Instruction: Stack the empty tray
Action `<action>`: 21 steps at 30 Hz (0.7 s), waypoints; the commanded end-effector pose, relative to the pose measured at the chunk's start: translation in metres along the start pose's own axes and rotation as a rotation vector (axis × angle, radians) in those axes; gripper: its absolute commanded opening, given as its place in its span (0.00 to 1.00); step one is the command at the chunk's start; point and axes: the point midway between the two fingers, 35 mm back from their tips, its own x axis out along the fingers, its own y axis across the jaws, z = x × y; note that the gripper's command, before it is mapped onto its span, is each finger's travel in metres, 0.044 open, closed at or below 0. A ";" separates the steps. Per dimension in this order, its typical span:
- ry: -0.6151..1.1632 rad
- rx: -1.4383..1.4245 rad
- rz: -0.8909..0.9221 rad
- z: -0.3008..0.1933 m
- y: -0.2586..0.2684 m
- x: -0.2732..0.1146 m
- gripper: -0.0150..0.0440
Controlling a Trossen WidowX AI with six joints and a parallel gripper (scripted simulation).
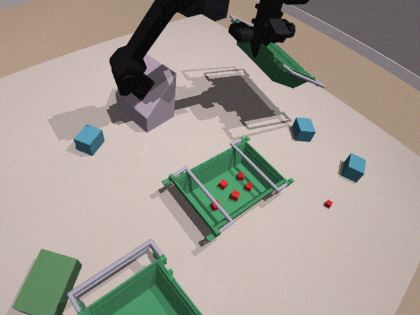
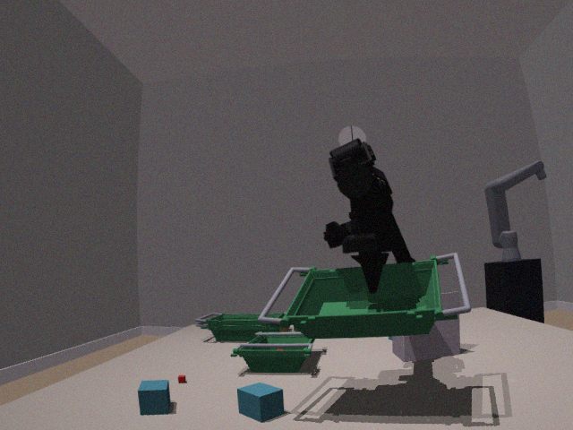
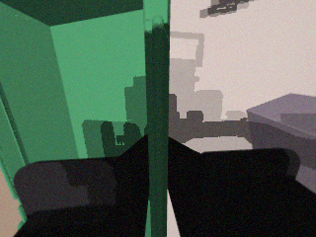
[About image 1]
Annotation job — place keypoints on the teal cube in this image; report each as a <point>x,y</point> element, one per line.
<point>303,129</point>
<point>89,140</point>
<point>353,167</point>

